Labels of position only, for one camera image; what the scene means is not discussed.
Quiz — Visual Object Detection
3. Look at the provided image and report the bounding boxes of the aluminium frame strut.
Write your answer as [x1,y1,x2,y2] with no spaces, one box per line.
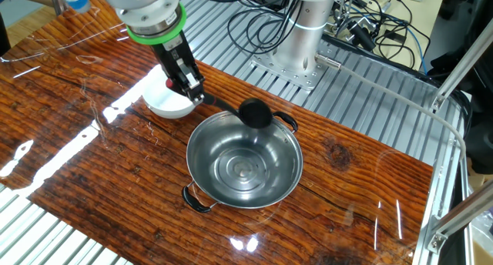
[425,187,493,255]
[48,0,71,16]
[429,18,493,114]

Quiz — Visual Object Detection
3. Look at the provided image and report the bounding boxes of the green flange ring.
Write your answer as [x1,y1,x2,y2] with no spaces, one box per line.
[126,2,188,46]

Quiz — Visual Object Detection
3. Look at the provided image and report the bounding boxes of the black clamp on metal stand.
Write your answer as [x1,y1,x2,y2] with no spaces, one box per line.
[333,0,377,52]

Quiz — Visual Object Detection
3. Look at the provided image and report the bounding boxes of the black ladle with red end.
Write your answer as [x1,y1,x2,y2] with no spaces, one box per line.
[164,78,275,129]

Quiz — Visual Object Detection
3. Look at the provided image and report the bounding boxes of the black cable bundle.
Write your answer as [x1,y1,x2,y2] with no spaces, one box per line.
[183,0,307,56]

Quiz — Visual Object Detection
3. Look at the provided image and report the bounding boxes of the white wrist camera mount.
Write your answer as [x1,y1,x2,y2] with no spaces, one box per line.
[59,0,92,15]

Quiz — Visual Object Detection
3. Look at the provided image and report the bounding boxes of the large black object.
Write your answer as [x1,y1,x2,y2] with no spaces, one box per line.
[425,0,493,176]

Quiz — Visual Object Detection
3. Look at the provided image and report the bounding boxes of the white ceramic bowl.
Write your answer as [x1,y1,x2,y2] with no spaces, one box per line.
[141,63,197,120]

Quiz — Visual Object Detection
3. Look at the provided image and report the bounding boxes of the steel pot with black handles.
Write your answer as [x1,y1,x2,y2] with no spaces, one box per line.
[180,109,304,214]

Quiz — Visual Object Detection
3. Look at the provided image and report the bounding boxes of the grey cable with metal plug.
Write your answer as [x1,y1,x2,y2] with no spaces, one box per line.
[314,52,468,162]

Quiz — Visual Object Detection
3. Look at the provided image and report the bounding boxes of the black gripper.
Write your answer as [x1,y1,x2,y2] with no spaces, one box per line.
[151,33,206,106]

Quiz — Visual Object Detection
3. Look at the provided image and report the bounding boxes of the tangled black cables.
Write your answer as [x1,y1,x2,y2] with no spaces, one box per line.
[327,0,432,72]

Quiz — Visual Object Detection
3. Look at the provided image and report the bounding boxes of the wood grain table mat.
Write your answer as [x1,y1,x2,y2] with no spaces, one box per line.
[0,0,434,265]

